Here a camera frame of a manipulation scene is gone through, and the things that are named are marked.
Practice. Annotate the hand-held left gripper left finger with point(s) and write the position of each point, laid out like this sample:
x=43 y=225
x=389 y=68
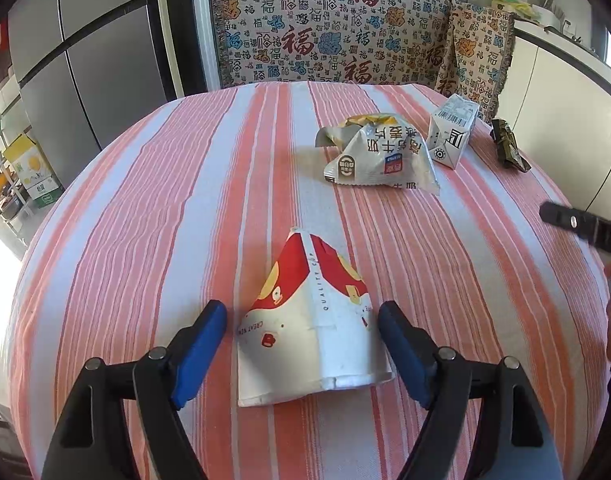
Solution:
x=200 y=350

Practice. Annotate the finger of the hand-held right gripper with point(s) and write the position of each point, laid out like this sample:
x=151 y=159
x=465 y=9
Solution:
x=585 y=225

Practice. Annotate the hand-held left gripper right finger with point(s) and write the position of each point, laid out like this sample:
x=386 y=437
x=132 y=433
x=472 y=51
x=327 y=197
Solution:
x=405 y=350

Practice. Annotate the red white paper cup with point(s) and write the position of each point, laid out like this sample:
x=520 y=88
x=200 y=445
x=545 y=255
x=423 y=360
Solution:
x=310 y=340

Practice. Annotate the dark green snack wrapper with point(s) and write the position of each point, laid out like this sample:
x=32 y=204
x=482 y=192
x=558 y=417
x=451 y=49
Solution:
x=508 y=145

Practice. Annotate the white kitchen cabinet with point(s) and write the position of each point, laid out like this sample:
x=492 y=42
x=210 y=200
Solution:
x=560 y=100

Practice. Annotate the pink striped tablecloth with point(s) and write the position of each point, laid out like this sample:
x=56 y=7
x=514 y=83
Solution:
x=185 y=210

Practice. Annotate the small white milk carton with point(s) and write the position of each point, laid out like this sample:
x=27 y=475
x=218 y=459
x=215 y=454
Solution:
x=453 y=135

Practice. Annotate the crumpled silver snack wrapper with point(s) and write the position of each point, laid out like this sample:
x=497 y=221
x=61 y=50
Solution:
x=380 y=160

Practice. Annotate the small printed blanket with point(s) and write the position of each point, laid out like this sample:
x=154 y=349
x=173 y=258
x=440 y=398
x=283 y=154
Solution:
x=475 y=50

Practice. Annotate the yellow cloth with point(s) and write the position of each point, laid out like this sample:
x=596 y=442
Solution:
x=513 y=4

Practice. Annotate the yellow cardboard box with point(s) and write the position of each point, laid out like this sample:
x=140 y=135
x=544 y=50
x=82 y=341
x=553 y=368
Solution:
x=33 y=170

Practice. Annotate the metal storage rack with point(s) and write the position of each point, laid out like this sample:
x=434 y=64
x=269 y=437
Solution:
x=5 y=185

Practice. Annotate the grey refrigerator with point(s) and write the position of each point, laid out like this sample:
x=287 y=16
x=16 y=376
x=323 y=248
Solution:
x=95 y=60

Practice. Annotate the large printed blanket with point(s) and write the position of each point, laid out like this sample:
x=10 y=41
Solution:
x=295 y=20

